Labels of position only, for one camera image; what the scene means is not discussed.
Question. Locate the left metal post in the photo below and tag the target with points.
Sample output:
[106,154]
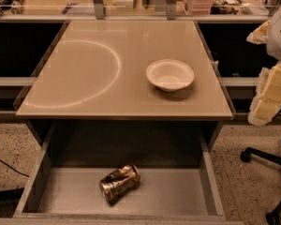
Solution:
[99,9]

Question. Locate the right metal post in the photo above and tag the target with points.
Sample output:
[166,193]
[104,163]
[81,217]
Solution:
[171,9]

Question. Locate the crushed orange soda can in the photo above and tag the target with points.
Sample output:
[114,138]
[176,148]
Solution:
[118,182]

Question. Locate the black office chair base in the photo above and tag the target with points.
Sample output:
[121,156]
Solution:
[260,187]

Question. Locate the open grey top drawer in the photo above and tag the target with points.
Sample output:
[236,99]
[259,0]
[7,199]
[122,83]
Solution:
[177,179]

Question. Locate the metal post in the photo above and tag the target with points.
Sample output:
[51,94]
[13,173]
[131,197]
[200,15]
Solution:
[99,9]
[171,9]

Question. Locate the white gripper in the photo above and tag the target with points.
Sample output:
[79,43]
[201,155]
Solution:
[280,37]

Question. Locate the grey cabinet with counter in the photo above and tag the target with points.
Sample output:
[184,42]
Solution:
[97,70]

